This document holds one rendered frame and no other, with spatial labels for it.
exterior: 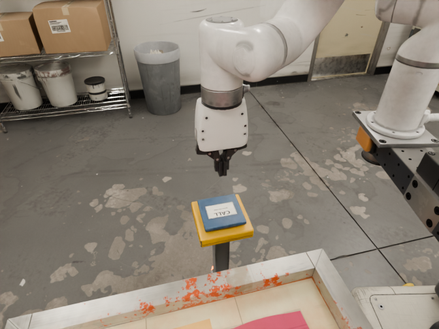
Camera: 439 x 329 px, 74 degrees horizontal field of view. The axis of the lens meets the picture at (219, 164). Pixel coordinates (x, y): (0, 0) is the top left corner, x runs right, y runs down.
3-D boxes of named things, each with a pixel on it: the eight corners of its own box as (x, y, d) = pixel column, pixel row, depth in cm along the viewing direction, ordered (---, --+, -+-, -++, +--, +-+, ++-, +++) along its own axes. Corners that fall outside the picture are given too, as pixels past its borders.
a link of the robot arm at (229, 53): (300, 22, 42) (268, 36, 36) (290, 91, 48) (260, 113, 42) (217, 10, 49) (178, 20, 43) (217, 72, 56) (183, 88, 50)
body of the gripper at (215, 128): (242, 83, 56) (240, 132, 63) (190, 88, 55) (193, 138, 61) (255, 99, 51) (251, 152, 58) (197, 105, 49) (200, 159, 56)
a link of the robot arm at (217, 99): (243, 73, 55) (242, 87, 57) (196, 78, 54) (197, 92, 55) (256, 89, 50) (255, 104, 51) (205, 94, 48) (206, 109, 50)
